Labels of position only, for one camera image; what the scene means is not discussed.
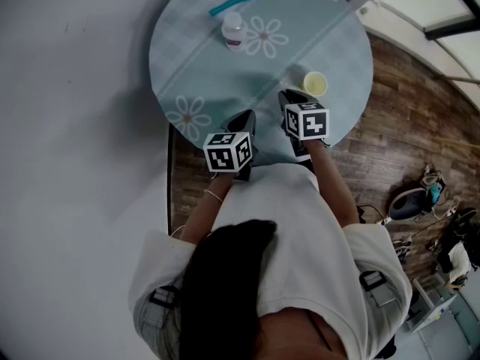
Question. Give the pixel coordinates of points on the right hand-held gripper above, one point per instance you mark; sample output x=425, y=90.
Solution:
x=309, y=123

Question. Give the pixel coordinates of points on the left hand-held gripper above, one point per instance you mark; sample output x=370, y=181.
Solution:
x=227, y=152

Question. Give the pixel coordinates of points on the yellow paper cup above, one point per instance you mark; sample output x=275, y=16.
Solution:
x=315, y=83

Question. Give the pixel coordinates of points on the teal straw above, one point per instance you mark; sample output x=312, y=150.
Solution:
x=235, y=1

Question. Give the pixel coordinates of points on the person's left forearm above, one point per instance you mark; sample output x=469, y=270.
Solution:
x=205, y=212

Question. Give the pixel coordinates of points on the person's right forearm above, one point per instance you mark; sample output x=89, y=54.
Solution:
x=332, y=186

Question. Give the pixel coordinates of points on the pale green floral tablecloth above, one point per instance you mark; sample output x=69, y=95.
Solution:
x=225, y=77

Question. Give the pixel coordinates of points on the white t-shirt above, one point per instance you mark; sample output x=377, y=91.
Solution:
x=300, y=246

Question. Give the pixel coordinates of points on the white plastic bottle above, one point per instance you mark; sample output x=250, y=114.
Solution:
x=234, y=30

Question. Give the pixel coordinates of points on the white power strip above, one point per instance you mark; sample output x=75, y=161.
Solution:
x=383, y=221

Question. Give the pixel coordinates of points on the round white floor appliance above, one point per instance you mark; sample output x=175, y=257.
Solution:
x=407, y=203

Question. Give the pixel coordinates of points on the teal and grey device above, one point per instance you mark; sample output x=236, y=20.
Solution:
x=434, y=190

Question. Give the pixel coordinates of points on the wooden broom stick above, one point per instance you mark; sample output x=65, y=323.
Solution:
x=463, y=79

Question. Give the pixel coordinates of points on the white cabinet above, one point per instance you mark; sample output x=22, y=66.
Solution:
x=438, y=313

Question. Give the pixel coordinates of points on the window frame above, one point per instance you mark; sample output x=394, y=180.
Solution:
x=423, y=21

